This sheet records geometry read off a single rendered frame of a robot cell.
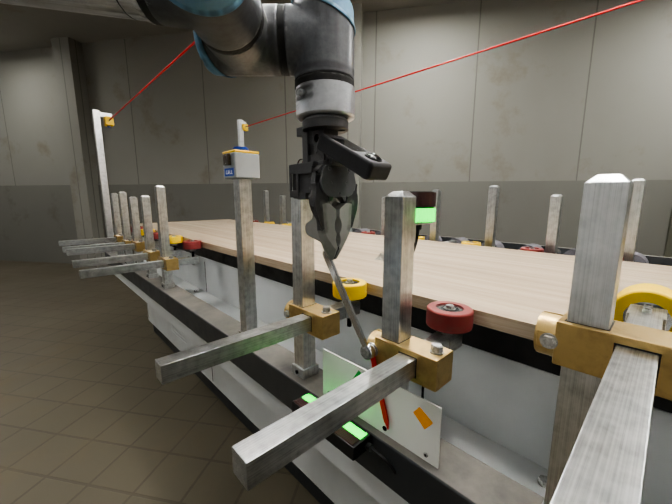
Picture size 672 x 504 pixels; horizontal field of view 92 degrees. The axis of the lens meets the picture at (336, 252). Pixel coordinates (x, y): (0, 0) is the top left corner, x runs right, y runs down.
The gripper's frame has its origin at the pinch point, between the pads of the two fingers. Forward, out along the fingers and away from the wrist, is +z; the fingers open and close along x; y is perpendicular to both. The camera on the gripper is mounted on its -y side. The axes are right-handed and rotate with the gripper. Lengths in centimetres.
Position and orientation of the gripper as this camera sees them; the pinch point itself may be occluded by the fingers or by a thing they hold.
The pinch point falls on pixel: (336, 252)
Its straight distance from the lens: 51.1
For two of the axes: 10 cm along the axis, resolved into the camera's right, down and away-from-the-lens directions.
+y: -6.9, -1.1, 7.2
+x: -7.3, 1.1, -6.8
